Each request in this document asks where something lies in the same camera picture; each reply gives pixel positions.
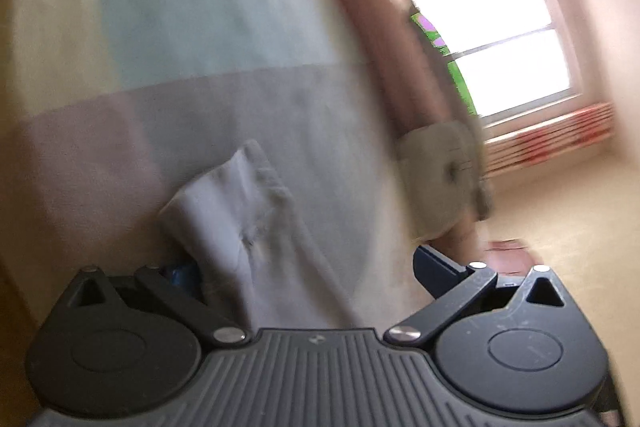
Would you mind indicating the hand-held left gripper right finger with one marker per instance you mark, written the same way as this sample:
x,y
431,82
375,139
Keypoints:
x,y
435,272

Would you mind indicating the grey cat face cushion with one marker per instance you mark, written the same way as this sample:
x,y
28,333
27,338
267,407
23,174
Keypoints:
x,y
440,187

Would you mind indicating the window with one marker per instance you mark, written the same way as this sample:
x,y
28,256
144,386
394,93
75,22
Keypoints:
x,y
500,37

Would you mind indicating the pile of pink clothes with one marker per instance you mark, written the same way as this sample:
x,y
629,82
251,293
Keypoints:
x,y
510,254

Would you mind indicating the grey pants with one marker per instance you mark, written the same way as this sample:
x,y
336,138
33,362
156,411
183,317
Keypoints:
x,y
260,247

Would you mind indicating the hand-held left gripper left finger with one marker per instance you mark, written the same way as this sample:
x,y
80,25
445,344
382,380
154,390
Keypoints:
x,y
182,279

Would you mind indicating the red patterned curtain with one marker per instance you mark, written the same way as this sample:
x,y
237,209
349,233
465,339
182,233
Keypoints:
x,y
550,137

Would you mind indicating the folded pink quilt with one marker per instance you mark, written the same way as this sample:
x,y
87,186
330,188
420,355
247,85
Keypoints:
x,y
370,7

